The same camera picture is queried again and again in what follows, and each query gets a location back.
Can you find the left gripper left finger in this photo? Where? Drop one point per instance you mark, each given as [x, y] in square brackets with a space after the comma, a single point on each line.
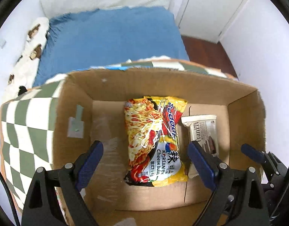
[41, 205]

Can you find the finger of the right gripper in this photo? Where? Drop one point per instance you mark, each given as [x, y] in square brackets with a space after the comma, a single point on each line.
[255, 155]

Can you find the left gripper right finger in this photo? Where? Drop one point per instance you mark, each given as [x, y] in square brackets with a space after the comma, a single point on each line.
[235, 193]

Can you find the white chocolate wafer packet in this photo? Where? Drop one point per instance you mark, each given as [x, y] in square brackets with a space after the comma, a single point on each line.
[202, 128]

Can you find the yellow Korean noodle packet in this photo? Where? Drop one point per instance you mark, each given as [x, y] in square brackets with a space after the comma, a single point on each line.
[153, 142]

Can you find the green white checkered mat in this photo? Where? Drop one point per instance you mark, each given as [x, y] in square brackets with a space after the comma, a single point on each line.
[27, 128]

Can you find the open cardboard milk box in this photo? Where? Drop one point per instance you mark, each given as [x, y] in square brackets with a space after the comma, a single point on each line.
[91, 107]

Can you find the bear print pillow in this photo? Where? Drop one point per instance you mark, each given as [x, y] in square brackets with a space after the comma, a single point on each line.
[26, 67]

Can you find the white door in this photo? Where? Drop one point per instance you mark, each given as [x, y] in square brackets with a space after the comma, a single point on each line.
[207, 19]

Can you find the blue bed sheet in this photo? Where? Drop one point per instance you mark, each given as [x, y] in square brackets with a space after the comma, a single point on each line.
[78, 41]

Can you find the wall socket left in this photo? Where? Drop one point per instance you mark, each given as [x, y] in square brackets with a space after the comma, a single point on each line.
[2, 43]

